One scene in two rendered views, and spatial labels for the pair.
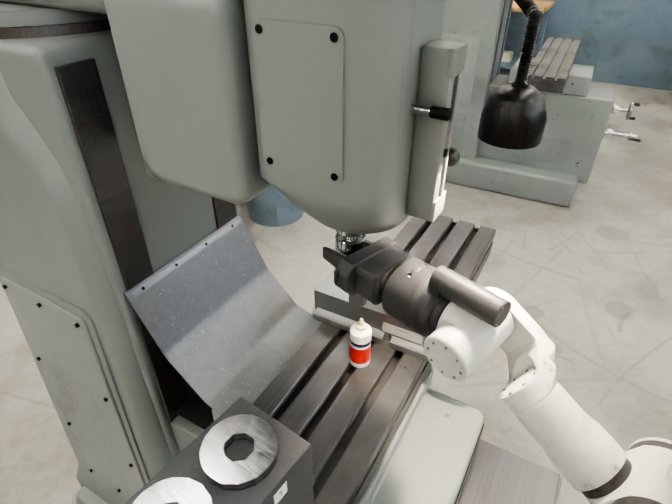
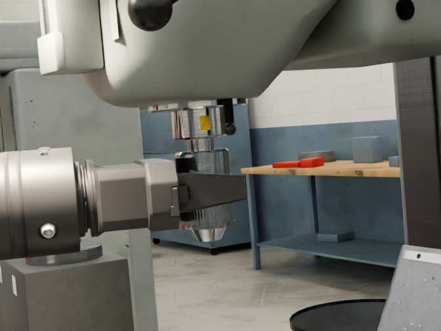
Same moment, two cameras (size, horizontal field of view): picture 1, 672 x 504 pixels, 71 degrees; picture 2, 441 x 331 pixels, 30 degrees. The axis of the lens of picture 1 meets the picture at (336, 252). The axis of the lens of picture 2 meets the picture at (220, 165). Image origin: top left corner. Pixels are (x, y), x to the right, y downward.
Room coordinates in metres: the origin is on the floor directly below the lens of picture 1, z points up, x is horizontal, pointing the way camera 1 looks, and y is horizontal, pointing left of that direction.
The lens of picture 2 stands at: (0.97, -0.63, 1.29)
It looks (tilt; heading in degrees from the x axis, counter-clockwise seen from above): 3 degrees down; 120
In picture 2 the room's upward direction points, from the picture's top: 5 degrees counter-clockwise
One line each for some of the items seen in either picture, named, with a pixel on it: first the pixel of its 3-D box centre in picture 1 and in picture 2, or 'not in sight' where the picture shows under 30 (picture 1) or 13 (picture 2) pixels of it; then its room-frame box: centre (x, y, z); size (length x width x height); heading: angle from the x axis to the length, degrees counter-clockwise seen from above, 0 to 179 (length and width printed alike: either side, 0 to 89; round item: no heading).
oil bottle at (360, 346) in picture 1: (360, 340); not in sight; (0.63, -0.05, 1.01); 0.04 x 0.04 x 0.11
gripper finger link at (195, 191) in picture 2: not in sight; (210, 190); (0.62, -0.05, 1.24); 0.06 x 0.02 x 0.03; 41
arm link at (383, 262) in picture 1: (393, 281); (98, 200); (0.53, -0.08, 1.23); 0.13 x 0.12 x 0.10; 131
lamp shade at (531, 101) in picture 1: (514, 111); not in sight; (0.54, -0.20, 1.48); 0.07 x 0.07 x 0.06
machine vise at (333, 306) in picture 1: (401, 303); not in sight; (0.74, -0.13, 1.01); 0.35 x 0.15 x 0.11; 62
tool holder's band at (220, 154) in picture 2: (350, 238); (201, 155); (0.60, -0.02, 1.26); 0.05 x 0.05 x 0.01
